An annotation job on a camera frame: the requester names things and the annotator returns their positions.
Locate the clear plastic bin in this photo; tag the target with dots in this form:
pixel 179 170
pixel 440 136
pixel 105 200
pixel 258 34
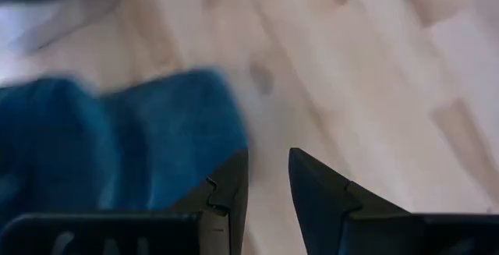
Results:
pixel 58 25

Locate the navy blue baseball cap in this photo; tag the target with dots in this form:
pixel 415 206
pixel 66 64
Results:
pixel 136 138

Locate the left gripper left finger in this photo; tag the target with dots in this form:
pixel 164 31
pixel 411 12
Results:
pixel 226 208

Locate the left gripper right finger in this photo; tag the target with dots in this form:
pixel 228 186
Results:
pixel 319 208

